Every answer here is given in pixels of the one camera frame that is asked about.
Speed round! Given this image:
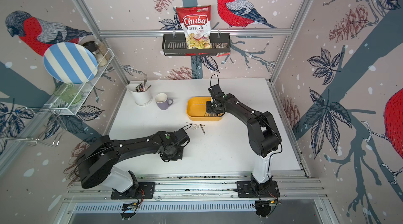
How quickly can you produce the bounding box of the yellow plastic storage box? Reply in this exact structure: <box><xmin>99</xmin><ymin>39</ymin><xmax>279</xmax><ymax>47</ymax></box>
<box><xmin>186</xmin><ymin>97</ymin><xmax>221</xmax><ymax>121</ymax></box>

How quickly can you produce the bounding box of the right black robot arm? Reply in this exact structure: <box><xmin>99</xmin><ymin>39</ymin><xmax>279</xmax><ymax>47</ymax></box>
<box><xmin>206</xmin><ymin>84</ymin><xmax>282</xmax><ymax>184</ymax></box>

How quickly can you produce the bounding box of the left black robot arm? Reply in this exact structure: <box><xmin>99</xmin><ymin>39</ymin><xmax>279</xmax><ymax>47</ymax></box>
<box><xmin>76</xmin><ymin>128</ymin><xmax>190</xmax><ymax>198</ymax></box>

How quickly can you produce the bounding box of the purple grey mug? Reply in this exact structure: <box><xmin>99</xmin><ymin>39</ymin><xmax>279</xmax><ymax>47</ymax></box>
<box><xmin>155</xmin><ymin>93</ymin><xmax>174</xmax><ymax>110</ymax></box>

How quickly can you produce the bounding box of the white utensil holder cup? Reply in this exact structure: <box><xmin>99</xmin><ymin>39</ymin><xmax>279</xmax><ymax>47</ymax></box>
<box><xmin>126</xmin><ymin>82</ymin><xmax>152</xmax><ymax>106</ymax></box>

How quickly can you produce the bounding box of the red Chuba chips bag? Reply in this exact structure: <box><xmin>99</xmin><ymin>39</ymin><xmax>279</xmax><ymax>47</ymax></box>
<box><xmin>176</xmin><ymin>5</ymin><xmax>212</xmax><ymax>49</ymax></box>

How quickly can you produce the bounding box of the black lid spice jar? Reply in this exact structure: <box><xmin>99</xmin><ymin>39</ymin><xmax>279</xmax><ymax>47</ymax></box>
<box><xmin>83</xmin><ymin>41</ymin><xmax>108</xmax><ymax>67</ymax></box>

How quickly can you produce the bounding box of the green glass bowl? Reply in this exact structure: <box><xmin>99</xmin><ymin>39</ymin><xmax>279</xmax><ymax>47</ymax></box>
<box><xmin>54</xmin><ymin>83</ymin><xmax>82</xmax><ymax>104</ymax></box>

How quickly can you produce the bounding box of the blue white striped plate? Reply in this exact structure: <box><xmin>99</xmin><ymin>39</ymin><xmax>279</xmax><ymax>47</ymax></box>
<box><xmin>44</xmin><ymin>43</ymin><xmax>98</xmax><ymax>84</ymax></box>

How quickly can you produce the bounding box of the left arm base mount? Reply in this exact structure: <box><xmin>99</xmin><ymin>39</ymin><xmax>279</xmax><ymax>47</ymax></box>
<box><xmin>110</xmin><ymin>176</ymin><xmax>156</xmax><ymax>220</ymax></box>

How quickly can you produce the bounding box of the black wire wall basket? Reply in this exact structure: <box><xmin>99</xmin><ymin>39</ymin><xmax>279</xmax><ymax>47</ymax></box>
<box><xmin>162</xmin><ymin>33</ymin><xmax>231</xmax><ymax>56</ymax></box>

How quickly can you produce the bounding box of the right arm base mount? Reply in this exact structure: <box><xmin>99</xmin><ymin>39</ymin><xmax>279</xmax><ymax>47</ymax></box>
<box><xmin>233</xmin><ymin>175</ymin><xmax>280</xmax><ymax>218</ymax></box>

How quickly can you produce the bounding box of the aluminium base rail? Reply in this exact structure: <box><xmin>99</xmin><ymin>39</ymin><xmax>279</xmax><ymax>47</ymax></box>
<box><xmin>61</xmin><ymin>176</ymin><xmax>327</xmax><ymax>219</ymax></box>

